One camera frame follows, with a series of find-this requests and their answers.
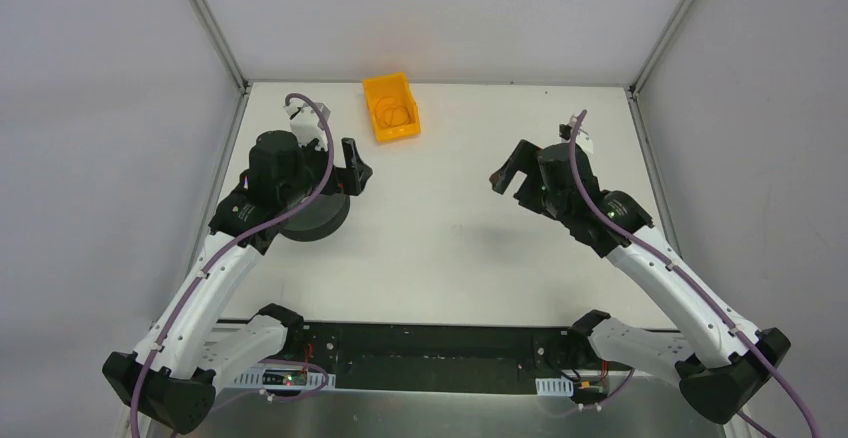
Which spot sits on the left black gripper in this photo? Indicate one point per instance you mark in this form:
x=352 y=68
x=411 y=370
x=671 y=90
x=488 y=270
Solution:
x=346 y=174

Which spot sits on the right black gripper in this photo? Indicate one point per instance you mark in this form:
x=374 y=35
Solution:
x=523 y=174

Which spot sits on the yellow plastic bin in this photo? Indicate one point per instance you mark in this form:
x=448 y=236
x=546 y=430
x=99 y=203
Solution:
x=392 y=108

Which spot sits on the black cable spool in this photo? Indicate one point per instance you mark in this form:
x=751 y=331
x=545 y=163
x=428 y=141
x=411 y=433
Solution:
x=324 y=216

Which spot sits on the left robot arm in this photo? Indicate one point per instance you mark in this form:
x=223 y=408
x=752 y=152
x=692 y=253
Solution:
x=173 y=375

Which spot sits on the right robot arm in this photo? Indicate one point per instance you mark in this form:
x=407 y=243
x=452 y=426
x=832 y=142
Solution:
x=717 y=358

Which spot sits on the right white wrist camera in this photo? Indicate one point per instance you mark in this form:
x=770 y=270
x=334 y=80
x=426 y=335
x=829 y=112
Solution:
x=583 y=139

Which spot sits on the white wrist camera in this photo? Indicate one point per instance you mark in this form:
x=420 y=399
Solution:
x=306 y=126
x=583 y=139

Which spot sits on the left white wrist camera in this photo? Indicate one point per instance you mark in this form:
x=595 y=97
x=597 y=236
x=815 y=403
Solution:
x=306 y=126

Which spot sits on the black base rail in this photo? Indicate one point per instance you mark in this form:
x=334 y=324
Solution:
x=448 y=359

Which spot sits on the right white cable duct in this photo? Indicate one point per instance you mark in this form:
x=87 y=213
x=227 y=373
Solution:
x=554 y=387

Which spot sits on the white cable duct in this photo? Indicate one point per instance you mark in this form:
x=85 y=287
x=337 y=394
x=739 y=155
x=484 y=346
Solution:
x=554 y=387
x=279 y=379

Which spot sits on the left white cable duct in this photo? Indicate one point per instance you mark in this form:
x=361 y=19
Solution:
x=279 y=379

